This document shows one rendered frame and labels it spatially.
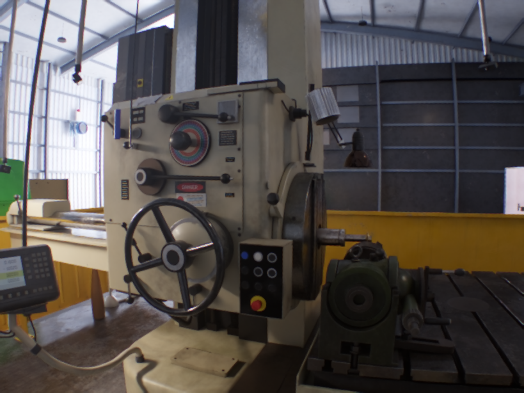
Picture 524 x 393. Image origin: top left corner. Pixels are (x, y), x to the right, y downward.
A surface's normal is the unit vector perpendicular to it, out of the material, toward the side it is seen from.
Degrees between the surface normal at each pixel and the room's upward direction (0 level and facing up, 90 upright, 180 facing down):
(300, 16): 90
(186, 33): 90
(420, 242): 90
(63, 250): 90
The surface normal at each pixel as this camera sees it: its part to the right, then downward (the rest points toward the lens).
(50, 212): 0.94, 0.02
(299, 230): -0.33, -0.18
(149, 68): -0.34, 0.04
